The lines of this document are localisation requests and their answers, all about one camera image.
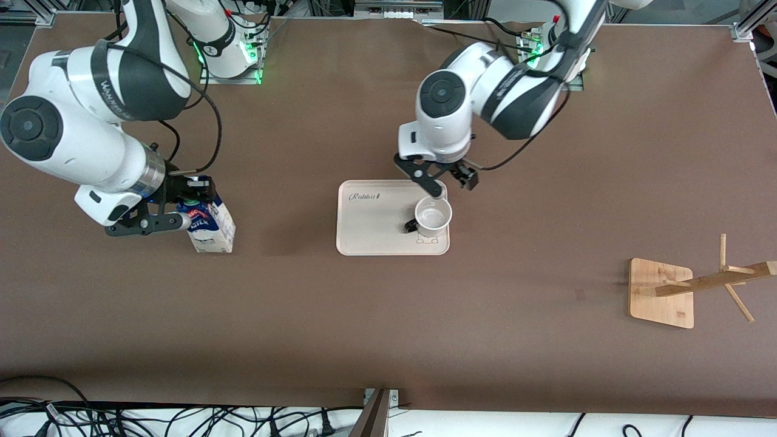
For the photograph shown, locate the beige rabbit print tray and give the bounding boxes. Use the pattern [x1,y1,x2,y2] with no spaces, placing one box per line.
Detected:
[336,179,450,256]

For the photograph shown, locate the black base power cable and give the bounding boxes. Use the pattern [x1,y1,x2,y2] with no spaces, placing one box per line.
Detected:
[416,17,541,54]

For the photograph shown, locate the white smiley mug black handle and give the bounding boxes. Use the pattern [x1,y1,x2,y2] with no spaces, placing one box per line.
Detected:
[404,195,453,239]

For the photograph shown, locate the silver table edge bracket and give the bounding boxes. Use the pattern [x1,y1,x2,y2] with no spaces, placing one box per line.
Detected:
[363,388,400,407]

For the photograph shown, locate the aluminium frame profile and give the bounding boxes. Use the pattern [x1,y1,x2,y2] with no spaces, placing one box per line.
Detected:
[731,0,777,43]
[0,0,58,26]

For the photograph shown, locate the grey equipment box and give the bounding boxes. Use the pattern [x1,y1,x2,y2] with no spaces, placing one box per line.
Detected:
[354,0,445,20]

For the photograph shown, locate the long black right arm cable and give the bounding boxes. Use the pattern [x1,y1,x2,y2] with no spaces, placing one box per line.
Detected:
[112,0,223,177]

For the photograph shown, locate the tangled black floor cables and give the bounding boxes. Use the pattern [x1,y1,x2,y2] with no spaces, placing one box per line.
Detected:
[0,375,365,437]

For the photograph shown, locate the blue white milk carton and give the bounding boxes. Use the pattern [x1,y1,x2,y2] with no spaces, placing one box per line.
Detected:
[176,176,236,254]

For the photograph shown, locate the dark camera mount post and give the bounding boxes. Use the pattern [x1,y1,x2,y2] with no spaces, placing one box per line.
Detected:
[349,388,392,437]

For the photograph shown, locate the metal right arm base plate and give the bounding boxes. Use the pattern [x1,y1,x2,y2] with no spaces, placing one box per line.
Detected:
[199,24,268,86]

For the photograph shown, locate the wooden mug tree rack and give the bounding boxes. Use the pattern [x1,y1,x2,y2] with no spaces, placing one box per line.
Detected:
[628,234,777,330]

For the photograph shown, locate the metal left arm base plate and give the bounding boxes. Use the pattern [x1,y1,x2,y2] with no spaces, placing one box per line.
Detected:
[516,33,585,92]

